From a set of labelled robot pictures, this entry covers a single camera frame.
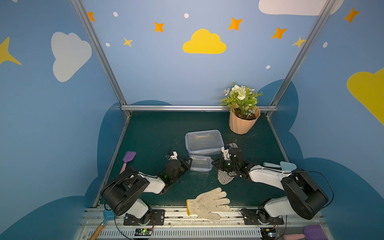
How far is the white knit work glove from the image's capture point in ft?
2.51

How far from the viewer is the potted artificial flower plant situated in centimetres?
92

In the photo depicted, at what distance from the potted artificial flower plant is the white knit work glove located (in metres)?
0.46
